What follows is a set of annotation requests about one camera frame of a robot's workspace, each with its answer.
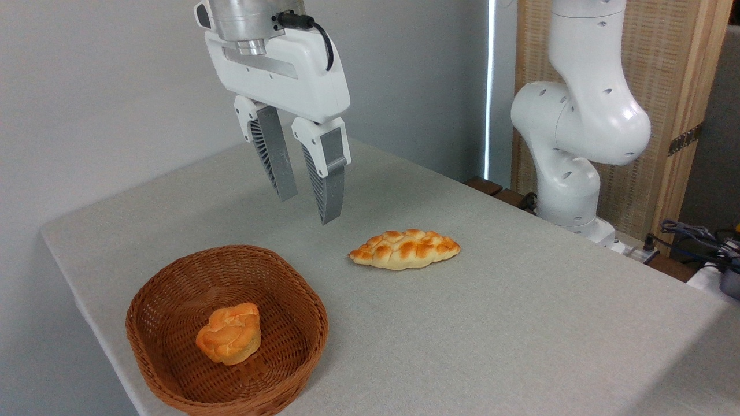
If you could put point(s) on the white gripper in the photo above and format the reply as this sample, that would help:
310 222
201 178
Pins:
300 75

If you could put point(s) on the long braided golden bread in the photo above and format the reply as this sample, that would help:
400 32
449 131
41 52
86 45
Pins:
404 251

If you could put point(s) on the brown woven wicker basket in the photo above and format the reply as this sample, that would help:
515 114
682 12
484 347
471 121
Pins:
289 323

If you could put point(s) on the orange muffin-shaped bread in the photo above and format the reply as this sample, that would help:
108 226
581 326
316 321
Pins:
228 335

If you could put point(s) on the dark brown wooden slat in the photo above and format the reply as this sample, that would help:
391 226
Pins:
511 199
484 185

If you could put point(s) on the grey tablecloth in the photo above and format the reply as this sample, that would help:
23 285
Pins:
462 323

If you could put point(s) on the brass screen hinge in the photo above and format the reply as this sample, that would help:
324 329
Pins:
685 140

